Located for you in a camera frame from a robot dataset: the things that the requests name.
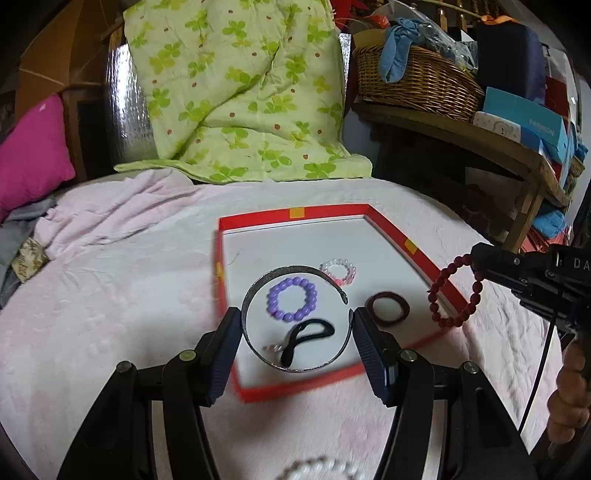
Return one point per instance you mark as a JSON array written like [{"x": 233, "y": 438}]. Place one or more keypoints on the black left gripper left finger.
[{"x": 216, "y": 353}]

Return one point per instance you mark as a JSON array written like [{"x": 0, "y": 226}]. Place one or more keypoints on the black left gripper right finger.
[{"x": 380, "y": 353}]

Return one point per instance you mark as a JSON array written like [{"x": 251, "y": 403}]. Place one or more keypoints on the dark maroon hair band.
[{"x": 387, "y": 308}]

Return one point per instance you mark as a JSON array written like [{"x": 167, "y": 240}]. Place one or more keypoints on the silver metal bangle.
[{"x": 295, "y": 319}]

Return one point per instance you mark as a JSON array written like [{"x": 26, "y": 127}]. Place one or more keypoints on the right hand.
[{"x": 569, "y": 405}]

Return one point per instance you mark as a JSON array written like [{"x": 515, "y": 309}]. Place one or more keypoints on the wooden bench shelf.
[{"x": 538, "y": 180}]

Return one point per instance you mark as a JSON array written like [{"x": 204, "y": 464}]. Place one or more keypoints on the red shallow box tray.
[{"x": 330, "y": 259}]

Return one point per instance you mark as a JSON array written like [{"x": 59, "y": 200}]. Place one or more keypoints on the pale pink towel blanket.
[{"x": 148, "y": 297}]

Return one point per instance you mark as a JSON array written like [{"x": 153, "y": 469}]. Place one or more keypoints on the blue cardboard box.
[{"x": 546, "y": 124}]

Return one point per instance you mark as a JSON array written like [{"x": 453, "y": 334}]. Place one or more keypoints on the white patterned box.
[{"x": 500, "y": 126}]

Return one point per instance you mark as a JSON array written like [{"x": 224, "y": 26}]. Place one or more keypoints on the small patterned cloth tag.
[{"x": 29, "y": 260}]

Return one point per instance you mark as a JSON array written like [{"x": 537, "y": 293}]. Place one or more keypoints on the dark navy bag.
[{"x": 510, "y": 58}]

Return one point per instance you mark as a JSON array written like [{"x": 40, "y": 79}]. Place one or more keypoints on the wicker basket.
[{"x": 430, "y": 84}]

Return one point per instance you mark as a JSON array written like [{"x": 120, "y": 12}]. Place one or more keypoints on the grey bed sheet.
[{"x": 15, "y": 230}]

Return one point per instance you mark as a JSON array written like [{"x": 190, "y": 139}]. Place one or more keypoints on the silver foil insulation panel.
[{"x": 129, "y": 123}]

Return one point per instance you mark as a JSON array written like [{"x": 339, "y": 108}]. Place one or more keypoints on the green clover quilt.
[{"x": 242, "y": 91}]

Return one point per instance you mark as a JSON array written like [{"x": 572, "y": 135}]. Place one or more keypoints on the magenta pillow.
[{"x": 35, "y": 158}]

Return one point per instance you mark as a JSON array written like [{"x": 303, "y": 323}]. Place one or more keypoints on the blue cloth in basket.
[{"x": 399, "y": 39}]

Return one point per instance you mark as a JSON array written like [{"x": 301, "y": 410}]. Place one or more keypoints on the brown wooden wardrobe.
[{"x": 68, "y": 58}]

